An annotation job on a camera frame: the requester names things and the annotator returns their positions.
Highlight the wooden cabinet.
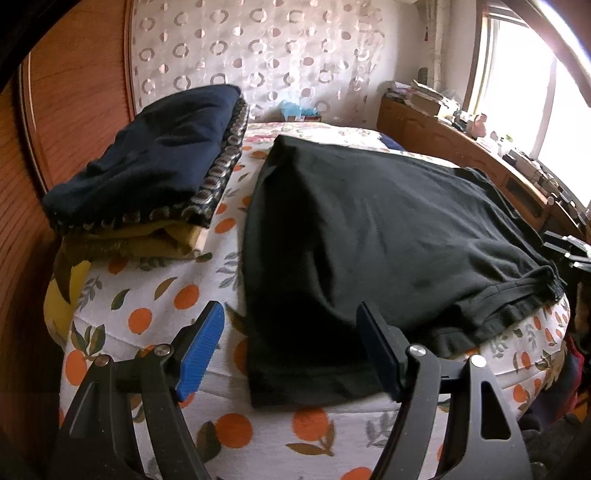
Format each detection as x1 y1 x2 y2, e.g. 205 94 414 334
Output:
376 95 583 241

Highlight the yellow pillow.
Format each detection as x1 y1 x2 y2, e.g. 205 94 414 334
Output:
44 258 93 344

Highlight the black t-shirt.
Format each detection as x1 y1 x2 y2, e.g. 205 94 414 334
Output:
242 135 568 409

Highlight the patterned window curtain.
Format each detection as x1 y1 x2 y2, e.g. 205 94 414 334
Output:
416 0 444 88

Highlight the folded mustard garment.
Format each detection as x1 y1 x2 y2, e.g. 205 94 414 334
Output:
60 222 206 266

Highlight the circle-patterned sheer curtain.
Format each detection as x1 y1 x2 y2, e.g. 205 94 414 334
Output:
129 0 386 125

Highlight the blue plastic bag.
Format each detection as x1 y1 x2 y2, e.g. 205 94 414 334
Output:
279 100 319 122

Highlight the window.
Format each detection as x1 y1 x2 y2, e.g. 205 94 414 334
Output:
464 0 591 208

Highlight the pile of papers and books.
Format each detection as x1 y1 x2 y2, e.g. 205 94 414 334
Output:
383 79 462 119

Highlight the orange-print bedsheet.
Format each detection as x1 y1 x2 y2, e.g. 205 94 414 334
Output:
44 122 571 480

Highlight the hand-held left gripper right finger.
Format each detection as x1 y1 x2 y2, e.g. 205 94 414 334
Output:
356 302 533 480

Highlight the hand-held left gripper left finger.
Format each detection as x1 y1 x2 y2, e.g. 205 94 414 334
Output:
48 301 226 480

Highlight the folded navy garment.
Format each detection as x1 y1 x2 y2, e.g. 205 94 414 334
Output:
41 84 243 232

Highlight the cluster of small desk items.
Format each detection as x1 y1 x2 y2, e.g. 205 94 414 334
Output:
501 147 579 206

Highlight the red and dark cloth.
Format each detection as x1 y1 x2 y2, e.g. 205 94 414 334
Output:
545 337 591 416

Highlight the floral blanket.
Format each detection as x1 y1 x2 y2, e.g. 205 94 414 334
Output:
245 121 458 167

